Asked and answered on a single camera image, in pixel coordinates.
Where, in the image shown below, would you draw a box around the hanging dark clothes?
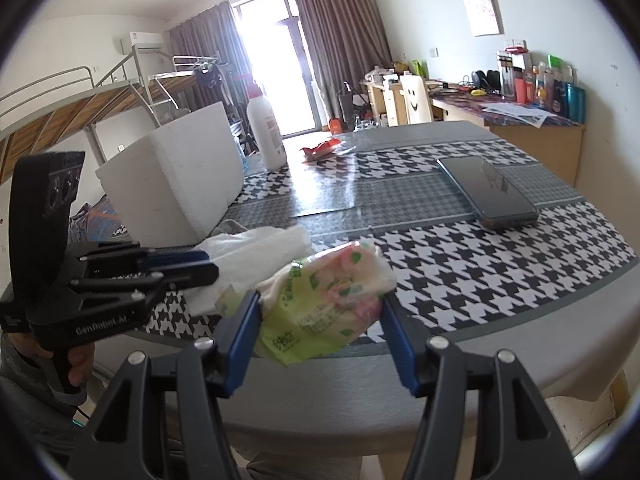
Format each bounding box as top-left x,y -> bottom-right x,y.
192,62 -> 223,88

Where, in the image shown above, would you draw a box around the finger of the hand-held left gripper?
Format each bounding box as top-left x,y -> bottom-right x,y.
77,242 -> 211,267
70,261 -> 221,302

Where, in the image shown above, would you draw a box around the row of toiletry bottles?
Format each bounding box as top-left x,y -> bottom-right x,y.
496,47 -> 587,123

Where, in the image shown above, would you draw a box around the person's left forearm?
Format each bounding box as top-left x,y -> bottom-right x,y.
0,335 -> 86,466

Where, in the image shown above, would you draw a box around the glass balcony door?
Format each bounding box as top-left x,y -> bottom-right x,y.
231,0 -> 321,137

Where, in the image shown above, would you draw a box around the printed paper sheets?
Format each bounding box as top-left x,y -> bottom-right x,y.
482,102 -> 548,126

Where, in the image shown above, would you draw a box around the white red pump bottle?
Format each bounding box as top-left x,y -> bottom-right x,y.
246,80 -> 288,171

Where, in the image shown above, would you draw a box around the blue patterned quilt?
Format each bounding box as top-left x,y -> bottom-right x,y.
70,195 -> 126,241

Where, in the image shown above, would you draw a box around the dark green phone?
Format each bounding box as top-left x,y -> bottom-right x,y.
436,155 -> 540,233

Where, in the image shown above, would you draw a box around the black headphones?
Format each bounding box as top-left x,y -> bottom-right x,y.
472,69 -> 501,92

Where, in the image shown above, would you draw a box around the plain wooden desk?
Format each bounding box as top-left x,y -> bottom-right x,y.
367,77 -> 406,127

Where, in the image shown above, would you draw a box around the pink wall picture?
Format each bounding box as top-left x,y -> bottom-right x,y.
462,0 -> 502,37

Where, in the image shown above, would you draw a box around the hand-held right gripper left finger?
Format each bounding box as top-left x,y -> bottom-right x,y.
65,290 -> 263,480

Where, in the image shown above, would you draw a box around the brown curtain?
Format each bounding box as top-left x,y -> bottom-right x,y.
167,1 -> 251,126
290,0 -> 393,133

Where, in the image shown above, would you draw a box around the yellow-green tissue packet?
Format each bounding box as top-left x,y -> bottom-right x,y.
255,240 -> 398,367

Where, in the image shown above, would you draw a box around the grey sock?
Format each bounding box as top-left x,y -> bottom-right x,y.
212,219 -> 251,239

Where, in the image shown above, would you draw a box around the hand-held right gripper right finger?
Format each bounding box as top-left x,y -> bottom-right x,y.
381,294 -> 583,480

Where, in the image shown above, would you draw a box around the white air conditioner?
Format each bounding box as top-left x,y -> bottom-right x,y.
120,31 -> 164,53

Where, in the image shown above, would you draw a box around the white foam box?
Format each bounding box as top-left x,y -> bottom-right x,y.
95,101 -> 246,248

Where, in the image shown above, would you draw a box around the wooden smiley chair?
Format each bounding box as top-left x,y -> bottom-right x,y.
398,74 -> 433,125

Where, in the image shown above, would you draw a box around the metal bunk bed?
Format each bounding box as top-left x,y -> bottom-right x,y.
0,65 -> 151,191
131,45 -> 236,128

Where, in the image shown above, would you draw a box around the red snack packet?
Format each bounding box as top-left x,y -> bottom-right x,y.
300,140 -> 342,162

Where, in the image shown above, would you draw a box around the wooden desk with patterned top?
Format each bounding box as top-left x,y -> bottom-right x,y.
431,92 -> 586,188

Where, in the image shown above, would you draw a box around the person's grey pants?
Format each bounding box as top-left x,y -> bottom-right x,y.
240,455 -> 363,480

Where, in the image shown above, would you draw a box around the person's left hand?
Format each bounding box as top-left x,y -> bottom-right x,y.
65,342 -> 97,391

